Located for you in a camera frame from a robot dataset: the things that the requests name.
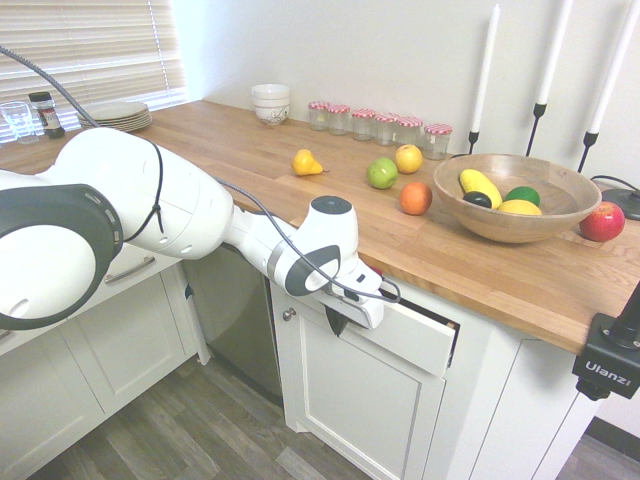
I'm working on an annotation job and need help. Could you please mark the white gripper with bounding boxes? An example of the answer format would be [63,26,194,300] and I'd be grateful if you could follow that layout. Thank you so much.
[322,259,386,338]

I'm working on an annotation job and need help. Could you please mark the white wooden drawer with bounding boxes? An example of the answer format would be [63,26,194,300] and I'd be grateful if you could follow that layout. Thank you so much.
[338,289,461,377]

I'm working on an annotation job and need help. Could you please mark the white kitchen cabinet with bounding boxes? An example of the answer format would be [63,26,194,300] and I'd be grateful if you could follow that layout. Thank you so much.
[269,277,601,480]

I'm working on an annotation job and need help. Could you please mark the stainless steel dishwasher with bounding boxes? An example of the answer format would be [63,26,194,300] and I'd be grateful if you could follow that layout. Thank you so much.
[182,243,284,407]

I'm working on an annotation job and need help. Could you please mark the orange fruit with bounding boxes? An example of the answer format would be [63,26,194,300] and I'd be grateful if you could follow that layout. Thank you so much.
[399,181,434,217]

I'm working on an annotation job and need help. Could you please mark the green apple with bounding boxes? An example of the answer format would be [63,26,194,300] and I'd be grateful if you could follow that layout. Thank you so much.
[366,157,399,190]

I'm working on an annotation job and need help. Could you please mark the yellow pear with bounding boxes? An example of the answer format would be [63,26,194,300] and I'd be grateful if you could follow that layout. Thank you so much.
[292,148,325,177]

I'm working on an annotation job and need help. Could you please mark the yellow apple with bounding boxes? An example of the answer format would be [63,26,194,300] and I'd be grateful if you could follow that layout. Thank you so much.
[394,144,424,175]

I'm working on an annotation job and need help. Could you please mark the glass jar checkered lid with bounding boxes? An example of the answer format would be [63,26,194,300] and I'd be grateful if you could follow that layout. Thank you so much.
[327,104,351,137]
[351,108,376,142]
[423,123,453,161]
[308,101,330,132]
[397,116,425,151]
[373,113,400,147]

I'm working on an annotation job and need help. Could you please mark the yellow banana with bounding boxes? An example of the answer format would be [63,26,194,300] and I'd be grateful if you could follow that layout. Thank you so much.
[458,168,503,210]

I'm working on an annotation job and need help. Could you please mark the large wooden bowl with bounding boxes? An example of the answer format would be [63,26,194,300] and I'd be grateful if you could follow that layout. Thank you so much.
[432,153,603,245]

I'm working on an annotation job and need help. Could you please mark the yellow lemon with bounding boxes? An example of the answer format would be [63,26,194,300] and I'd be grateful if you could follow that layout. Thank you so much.
[497,199,543,217]

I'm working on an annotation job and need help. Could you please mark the white ceramic bowl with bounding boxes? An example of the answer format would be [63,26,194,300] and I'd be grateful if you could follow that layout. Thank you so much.
[251,83,291,108]
[253,102,291,127]

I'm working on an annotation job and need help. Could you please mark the green lime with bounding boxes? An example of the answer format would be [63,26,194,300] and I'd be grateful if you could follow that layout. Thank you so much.
[503,186,542,207]

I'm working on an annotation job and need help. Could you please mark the white cabinet with drawers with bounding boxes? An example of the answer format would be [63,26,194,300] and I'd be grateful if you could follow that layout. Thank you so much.
[0,242,212,479]

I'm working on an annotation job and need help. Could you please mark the black Ulanzi clamp stand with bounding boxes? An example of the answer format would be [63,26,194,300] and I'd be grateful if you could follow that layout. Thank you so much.
[571,282,640,401]

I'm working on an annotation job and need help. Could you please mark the red apple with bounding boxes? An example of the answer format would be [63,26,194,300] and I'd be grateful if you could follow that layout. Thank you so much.
[579,201,627,243]

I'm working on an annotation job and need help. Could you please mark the tall white candle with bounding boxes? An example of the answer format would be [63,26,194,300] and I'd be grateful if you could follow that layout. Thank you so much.
[471,3,502,134]
[587,0,640,135]
[534,0,575,106]

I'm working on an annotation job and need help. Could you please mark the stack of white plates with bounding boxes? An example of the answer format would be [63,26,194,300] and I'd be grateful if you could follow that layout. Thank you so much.
[77,101,153,133]

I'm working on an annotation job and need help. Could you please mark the spice bottle black cap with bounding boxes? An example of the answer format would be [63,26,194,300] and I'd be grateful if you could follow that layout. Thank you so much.
[28,92,66,140]

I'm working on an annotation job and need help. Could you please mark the beige window blinds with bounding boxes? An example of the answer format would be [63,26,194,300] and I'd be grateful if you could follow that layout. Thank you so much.
[0,0,189,114]

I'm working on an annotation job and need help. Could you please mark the clear drinking glass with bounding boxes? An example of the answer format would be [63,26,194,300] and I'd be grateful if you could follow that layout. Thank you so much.
[0,101,41,145]

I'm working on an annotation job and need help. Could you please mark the silver bar cabinet handle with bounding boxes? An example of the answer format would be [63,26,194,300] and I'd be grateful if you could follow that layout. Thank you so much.
[103,256,157,287]

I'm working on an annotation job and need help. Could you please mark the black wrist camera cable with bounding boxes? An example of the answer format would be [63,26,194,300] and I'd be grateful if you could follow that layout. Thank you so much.
[0,44,402,305]

